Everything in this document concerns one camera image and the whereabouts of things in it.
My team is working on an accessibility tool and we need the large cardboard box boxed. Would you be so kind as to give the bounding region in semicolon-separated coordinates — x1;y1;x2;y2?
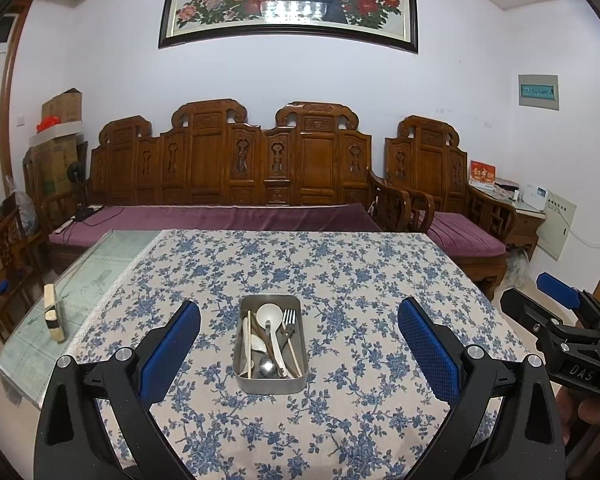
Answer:
24;137;88;196

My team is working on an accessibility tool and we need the white wall cabinet door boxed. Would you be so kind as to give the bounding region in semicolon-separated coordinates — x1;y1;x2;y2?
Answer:
535;191;578;261

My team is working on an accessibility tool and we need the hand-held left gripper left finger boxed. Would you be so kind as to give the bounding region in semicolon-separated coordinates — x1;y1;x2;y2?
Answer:
34;300;202;480

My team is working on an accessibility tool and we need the carved wooden sofa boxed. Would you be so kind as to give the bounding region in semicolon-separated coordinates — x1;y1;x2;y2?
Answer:
40;99;433;273

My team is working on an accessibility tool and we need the person's right hand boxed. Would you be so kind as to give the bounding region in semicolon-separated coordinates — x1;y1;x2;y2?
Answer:
554;389;600;433

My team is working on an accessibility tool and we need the wooden side table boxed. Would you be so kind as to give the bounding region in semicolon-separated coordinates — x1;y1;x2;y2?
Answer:
505;195;548;261

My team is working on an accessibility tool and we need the large white plastic ladle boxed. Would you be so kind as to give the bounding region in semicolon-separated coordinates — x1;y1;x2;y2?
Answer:
256;303;288;378

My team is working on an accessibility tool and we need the small wooden block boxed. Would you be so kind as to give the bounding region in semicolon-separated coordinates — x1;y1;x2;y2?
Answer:
43;283;67;343

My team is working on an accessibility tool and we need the round-backed wooden chair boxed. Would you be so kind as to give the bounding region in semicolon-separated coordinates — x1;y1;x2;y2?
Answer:
0;192;48;311

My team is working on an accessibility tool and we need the purple armchair cushion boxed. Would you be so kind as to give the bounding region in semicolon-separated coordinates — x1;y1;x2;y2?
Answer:
426;211;507;256

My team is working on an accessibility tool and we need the grey wall electrical panel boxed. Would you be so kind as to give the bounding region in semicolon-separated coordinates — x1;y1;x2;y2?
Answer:
518;74;561;110

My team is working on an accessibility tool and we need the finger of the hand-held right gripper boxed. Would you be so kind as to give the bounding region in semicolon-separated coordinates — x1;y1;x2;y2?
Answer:
500;287;565;337
536;272;600;321

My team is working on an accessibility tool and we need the clear plastic bag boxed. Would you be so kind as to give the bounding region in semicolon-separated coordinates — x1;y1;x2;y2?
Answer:
4;175;36;236

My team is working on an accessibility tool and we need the white tabletop device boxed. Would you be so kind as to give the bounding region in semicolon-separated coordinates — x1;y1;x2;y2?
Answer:
522;185;551;208

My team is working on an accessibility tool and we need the small cardboard box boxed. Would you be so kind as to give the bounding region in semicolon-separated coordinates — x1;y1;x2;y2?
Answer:
41;88;83;123

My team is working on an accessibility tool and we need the red gift box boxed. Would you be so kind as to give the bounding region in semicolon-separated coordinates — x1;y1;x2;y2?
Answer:
468;160;497;188

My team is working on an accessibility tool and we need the blue floral tablecloth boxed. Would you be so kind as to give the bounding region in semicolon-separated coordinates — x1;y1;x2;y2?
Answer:
75;229;551;480

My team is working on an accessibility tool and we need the rectangular metal tray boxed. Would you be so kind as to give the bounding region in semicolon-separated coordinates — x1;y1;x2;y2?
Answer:
231;294;307;395

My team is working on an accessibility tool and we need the purple sofa cushion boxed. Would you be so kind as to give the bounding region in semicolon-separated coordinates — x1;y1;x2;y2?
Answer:
47;204;383;248

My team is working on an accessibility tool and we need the black standing fan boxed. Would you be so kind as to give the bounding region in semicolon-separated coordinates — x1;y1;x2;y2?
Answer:
66;165;103;223

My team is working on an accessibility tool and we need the small white spoon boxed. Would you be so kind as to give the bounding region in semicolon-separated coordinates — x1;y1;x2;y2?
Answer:
242;332;268;376

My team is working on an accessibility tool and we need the white plastic bag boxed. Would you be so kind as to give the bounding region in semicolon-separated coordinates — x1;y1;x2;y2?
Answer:
505;250;531;281

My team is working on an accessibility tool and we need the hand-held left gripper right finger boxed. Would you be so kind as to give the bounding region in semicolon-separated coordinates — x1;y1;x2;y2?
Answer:
397;296;566;480

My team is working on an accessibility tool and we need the large steel spoon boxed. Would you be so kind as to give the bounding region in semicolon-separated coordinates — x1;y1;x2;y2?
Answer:
256;332;279;379

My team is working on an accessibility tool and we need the framed peacock flower painting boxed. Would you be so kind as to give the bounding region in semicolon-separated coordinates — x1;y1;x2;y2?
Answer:
158;0;419;55

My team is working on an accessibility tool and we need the wooden door frame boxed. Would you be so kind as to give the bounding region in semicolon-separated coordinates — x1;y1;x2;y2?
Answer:
0;0;33;211

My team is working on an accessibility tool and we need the carved wooden armchair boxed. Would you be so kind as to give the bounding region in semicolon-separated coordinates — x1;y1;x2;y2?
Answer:
384;115;518;301

